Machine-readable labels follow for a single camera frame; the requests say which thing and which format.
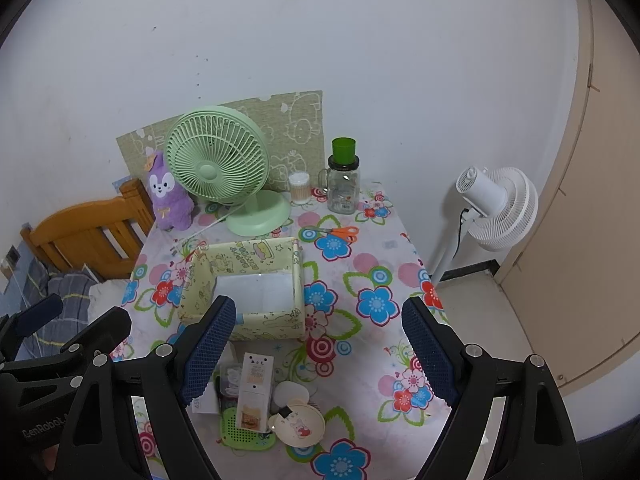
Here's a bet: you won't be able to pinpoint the beige wooden door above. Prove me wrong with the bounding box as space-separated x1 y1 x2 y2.
497 0 639 396

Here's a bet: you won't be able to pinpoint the floral tablecloth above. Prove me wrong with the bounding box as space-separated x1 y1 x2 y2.
106 184 454 480

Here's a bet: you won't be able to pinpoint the orange handled scissors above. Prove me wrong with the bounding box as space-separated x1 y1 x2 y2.
306 226 359 244

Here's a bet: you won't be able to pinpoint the white fan power cord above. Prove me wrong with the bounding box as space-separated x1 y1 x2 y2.
186 194 256 241

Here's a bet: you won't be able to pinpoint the round cream compact mirror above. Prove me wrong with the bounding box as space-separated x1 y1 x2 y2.
268 400 326 448

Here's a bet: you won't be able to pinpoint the white power adapter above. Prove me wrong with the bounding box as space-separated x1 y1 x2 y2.
191 382 219 415

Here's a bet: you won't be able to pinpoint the wooden bed headboard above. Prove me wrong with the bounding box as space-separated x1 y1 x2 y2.
21 179 154 280

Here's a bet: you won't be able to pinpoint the purple plush bunny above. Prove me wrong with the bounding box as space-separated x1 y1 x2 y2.
145 151 195 231

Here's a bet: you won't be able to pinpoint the white floor fan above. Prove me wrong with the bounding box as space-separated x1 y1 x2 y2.
431 166 539 285

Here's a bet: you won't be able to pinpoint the grey plaid bedding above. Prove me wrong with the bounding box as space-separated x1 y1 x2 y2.
0 253 99 361

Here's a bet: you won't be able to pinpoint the patterned fabric storage box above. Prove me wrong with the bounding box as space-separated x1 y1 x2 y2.
179 237 305 341

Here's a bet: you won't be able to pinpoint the tall white carton box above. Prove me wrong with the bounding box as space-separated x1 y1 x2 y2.
235 352 274 434

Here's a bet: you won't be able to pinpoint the green plastic cup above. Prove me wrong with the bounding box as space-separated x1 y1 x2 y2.
332 136 356 165

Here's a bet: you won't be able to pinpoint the bag of white items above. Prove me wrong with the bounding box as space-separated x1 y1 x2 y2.
218 362 242 399

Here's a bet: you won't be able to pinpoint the green panda case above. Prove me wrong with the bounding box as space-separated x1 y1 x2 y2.
220 406 277 452

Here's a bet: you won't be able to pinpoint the green desk fan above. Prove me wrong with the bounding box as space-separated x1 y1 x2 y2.
164 106 291 237

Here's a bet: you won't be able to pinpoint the white round pad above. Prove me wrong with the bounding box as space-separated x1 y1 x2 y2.
272 382 310 410

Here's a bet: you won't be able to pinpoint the cotton swab container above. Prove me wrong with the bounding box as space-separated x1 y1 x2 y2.
288 171 311 205

